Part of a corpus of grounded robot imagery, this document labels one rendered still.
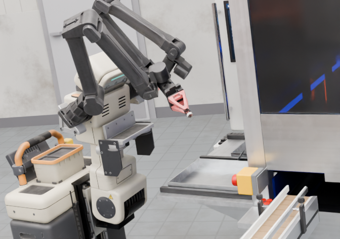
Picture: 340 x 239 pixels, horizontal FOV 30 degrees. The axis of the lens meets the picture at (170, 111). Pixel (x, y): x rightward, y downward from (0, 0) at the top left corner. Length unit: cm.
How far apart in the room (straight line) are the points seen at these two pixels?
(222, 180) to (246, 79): 54
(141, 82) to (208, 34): 416
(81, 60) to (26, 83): 506
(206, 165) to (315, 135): 71
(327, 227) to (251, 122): 42
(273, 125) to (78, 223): 125
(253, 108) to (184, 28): 451
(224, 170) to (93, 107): 58
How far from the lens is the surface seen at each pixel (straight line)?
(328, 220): 216
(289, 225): 196
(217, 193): 233
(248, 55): 206
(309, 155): 209
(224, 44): 322
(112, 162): 266
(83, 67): 237
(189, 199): 236
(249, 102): 210
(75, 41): 229
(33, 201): 285
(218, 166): 262
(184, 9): 654
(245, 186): 210
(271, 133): 210
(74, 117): 254
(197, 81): 665
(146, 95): 244
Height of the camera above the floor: 178
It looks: 15 degrees down
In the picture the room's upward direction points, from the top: 8 degrees counter-clockwise
